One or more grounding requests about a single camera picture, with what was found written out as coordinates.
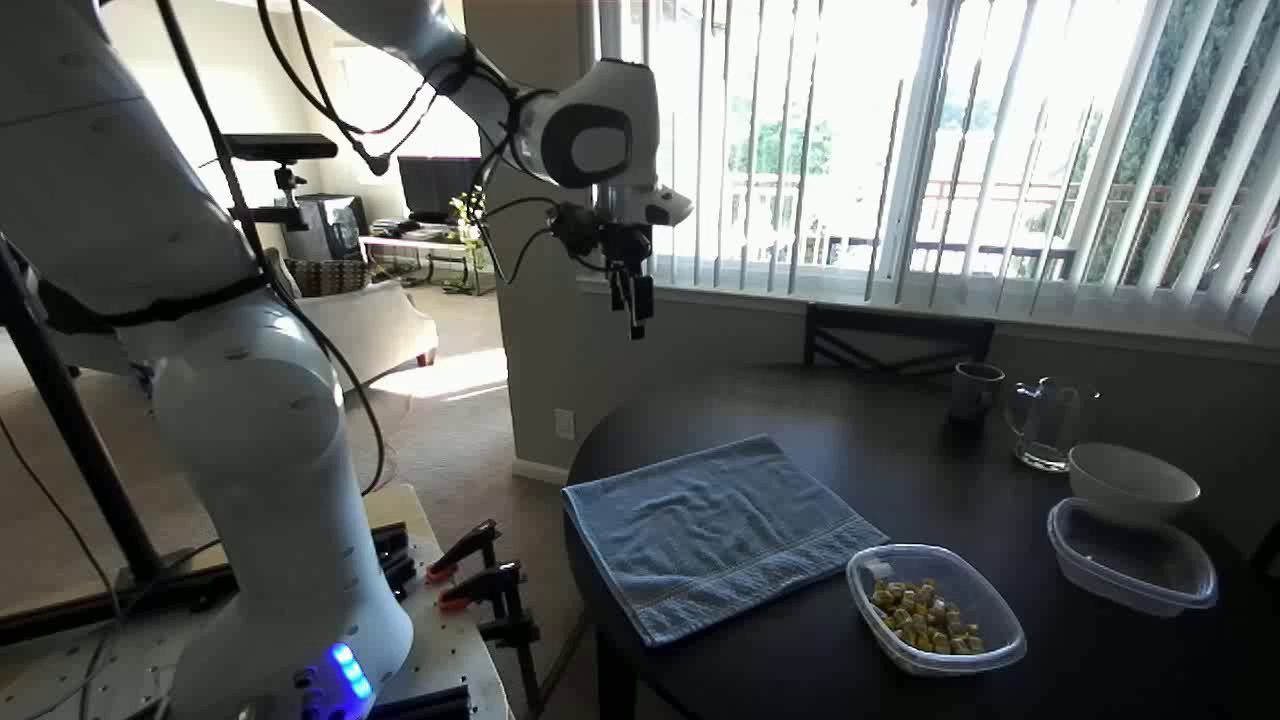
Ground black tripod pole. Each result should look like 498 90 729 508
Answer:
0 249 234 643

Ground dark ceramic cup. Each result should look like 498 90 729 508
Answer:
948 359 1002 424

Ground black computer monitor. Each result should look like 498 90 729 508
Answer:
400 156 479 219

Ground red black clamp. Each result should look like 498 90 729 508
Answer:
441 562 543 720
428 521 498 586

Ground light blue towel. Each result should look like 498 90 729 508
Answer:
564 437 887 647

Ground white ceramic bowl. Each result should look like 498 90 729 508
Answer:
1068 444 1200 527

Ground white vertical window blinds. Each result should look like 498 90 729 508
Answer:
588 0 1280 346

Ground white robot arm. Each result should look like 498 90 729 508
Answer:
0 0 412 720

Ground clear plastic candy bowl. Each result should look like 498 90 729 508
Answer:
845 544 1028 679

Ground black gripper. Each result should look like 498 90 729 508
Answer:
552 203 650 342

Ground black camera on stand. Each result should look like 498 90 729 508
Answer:
224 131 334 227

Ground clear glass mug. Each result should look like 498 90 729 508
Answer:
1002 377 1105 477

